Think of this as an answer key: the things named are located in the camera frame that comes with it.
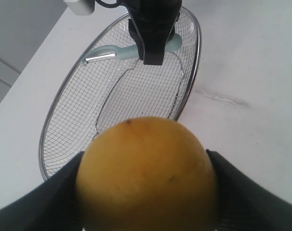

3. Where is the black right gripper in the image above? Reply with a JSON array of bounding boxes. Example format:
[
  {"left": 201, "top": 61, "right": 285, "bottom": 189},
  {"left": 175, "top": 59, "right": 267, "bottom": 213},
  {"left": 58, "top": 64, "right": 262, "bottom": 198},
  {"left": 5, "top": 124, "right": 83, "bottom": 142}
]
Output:
[{"left": 121, "top": 0, "right": 182, "bottom": 65}]

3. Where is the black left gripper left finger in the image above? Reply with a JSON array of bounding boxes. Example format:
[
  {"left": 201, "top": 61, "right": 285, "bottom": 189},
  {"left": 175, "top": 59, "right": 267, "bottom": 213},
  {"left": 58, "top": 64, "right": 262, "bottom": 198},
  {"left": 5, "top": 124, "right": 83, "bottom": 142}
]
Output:
[{"left": 0, "top": 152, "right": 83, "bottom": 231}]

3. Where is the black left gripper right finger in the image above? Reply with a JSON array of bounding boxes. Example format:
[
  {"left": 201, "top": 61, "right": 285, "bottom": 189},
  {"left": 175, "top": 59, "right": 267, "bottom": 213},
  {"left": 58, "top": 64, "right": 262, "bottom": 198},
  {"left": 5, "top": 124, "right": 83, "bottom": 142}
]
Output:
[{"left": 206, "top": 150, "right": 292, "bottom": 231}]

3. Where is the teal handled vegetable peeler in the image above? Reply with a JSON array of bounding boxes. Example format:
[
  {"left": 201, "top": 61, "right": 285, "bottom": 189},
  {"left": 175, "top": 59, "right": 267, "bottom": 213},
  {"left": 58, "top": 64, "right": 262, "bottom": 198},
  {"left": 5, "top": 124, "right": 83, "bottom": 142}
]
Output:
[{"left": 80, "top": 33, "right": 182, "bottom": 65}]

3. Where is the yellow lemon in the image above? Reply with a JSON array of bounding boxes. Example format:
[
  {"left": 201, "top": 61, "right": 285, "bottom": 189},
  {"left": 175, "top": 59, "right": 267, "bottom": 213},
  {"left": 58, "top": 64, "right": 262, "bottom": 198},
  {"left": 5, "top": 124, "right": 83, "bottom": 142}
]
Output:
[{"left": 76, "top": 117, "right": 218, "bottom": 231}]

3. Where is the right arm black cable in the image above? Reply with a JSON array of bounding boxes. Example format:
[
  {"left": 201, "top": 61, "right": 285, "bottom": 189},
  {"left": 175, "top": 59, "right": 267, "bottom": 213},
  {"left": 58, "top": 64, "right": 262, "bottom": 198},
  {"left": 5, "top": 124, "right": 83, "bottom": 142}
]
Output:
[{"left": 95, "top": 0, "right": 127, "bottom": 8}]

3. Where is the metal wire mesh basket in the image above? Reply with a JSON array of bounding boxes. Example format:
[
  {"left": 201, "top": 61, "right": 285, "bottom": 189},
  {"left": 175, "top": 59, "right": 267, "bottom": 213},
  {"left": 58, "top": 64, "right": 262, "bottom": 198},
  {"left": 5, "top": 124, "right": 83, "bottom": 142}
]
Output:
[{"left": 38, "top": 7, "right": 201, "bottom": 180}]

